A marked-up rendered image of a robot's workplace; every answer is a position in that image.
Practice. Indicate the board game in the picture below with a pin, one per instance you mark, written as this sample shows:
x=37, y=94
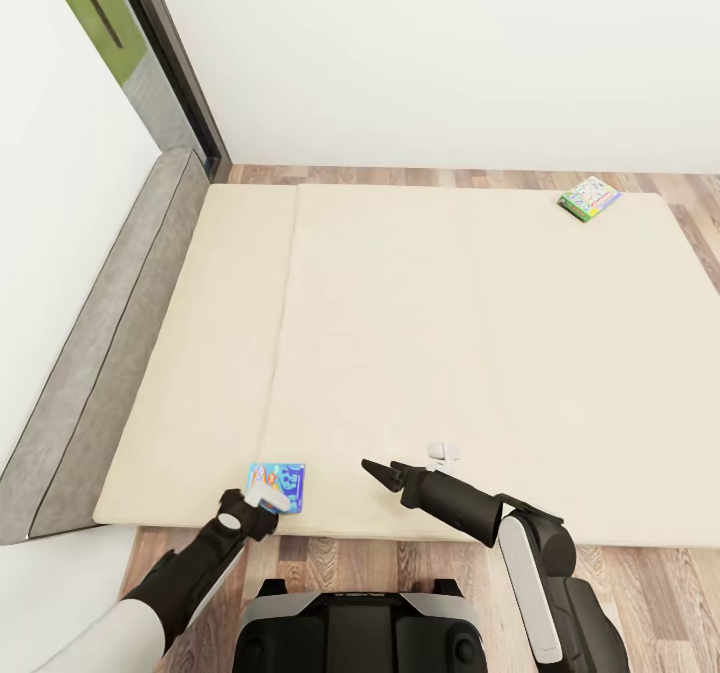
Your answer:
x=589, y=198
x=286, y=478

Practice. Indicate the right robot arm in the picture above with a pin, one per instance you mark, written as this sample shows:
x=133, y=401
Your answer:
x=566, y=627

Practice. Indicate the bed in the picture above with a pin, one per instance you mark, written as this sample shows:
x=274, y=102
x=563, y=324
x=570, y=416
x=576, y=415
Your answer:
x=576, y=364

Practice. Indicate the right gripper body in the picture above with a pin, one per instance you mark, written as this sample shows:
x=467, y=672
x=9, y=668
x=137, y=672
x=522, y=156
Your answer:
x=438, y=494

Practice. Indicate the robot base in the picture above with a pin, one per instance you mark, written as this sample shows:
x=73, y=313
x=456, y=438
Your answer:
x=360, y=632

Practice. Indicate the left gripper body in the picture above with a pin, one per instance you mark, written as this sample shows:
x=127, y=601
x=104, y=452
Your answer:
x=259, y=518

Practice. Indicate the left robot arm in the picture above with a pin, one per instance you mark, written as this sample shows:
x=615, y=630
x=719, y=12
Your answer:
x=139, y=630

